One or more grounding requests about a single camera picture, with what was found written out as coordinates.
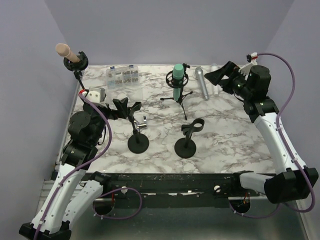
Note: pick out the black mic stand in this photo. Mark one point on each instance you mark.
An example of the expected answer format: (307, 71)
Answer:
(185, 147)

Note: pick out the white microphone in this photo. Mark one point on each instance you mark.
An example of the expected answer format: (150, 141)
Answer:
(215, 87)

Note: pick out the beige microphone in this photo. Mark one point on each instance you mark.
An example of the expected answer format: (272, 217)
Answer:
(64, 51)

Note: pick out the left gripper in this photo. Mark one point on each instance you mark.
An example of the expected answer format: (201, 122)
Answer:
(121, 107)

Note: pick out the black tall shock mount stand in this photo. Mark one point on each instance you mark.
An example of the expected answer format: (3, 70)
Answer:
(77, 67)

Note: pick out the teal microphone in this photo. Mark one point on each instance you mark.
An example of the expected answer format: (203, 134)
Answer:
(177, 79)

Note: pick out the clear plastic screw box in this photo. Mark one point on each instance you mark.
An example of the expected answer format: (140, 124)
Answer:
(122, 77)

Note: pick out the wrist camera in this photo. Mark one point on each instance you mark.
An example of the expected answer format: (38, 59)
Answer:
(96, 95)
(252, 61)

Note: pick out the small chrome metal block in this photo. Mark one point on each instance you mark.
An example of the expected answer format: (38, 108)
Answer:
(141, 125)

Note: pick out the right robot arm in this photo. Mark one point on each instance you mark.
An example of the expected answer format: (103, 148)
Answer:
(293, 180)

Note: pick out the black white-mic stand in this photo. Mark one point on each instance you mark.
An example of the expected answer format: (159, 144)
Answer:
(138, 143)

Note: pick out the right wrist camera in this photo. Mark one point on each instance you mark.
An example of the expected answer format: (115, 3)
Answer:
(252, 61)

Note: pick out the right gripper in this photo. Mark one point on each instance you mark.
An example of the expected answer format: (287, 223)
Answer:
(215, 77)

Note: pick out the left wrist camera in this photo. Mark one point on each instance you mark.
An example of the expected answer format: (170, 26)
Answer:
(96, 95)

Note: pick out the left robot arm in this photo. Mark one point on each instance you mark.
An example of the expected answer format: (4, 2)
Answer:
(61, 210)

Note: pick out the black tripod shock mount stand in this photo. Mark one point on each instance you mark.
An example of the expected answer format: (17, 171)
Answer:
(169, 82)

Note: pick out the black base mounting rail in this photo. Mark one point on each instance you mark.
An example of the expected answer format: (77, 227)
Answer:
(169, 190)

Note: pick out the grey metal microphone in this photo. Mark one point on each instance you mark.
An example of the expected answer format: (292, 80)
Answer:
(199, 75)

